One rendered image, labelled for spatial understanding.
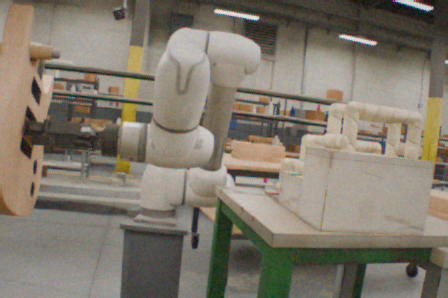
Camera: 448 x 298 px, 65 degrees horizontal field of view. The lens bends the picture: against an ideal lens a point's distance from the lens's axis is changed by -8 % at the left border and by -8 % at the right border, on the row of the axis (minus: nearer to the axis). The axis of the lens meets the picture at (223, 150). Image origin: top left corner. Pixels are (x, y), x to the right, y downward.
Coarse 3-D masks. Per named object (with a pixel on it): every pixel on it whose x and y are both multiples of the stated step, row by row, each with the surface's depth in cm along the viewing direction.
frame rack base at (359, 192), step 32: (320, 160) 82; (352, 160) 78; (384, 160) 80; (416, 160) 81; (320, 192) 80; (352, 192) 79; (384, 192) 80; (416, 192) 81; (320, 224) 79; (352, 224) 79; (384, 224) 81; (416, 224) 82
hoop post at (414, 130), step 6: (420, 120) 81; (408, 126) 83; (414, 126) 82; (420, 126) 82; (408, 132) 83; (414, 132) 82; (420, 132) 82; (408, 138) 83; (414, 138) 82; (408, 144) 83; (414, 144) 82; (408, 150) 83; (414, 150) 82; (408, 156) 82; (414, 156) 82
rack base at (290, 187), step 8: (288, 176) 102; (296, 176) 97; (288, 184) 101; (296, 184) 95; (280, 192) 107; (288, 192) 100; (296, 192) 95; (280, 200) 106; (288, 200) 100; (296, 200) 94; (288, 208) 99; (296, 208) 93
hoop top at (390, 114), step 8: (352, 104) 79; (360, 104) 79; (368, 104) 80; (360, 112) 79; (368, 112) 79; (376, 112) 80; (384, 112) 80; (392, 112) 80; (400, 112) 81; (408, 112) 81; (416, 112) 82; (384, 120) 81; (392, 120) 81; (400, 120) 81; (408, 120) 81; (416, 120) 81
